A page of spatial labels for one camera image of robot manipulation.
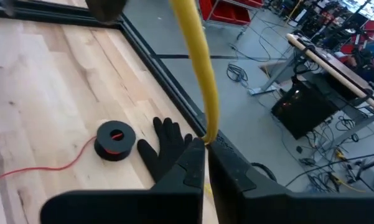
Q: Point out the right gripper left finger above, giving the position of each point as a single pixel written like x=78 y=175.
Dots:
x=161 y=207

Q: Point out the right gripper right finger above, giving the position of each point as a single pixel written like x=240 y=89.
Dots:
x=267 y=208

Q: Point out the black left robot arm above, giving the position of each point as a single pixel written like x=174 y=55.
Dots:
x=105 y=9

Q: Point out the black work glove red cuff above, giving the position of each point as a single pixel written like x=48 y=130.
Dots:
x=168 y=146

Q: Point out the black mesh-top computer case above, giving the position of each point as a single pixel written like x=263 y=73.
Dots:
x=302 y=112

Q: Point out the wooden neighbouring table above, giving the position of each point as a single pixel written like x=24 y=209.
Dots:
x=330 y=70

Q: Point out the red tilted shelf bin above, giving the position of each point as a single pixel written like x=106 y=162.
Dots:
x=253 y=3
x=224 y=12

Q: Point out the black aluminium table frame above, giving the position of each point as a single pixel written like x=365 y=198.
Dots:
x=161 y=77

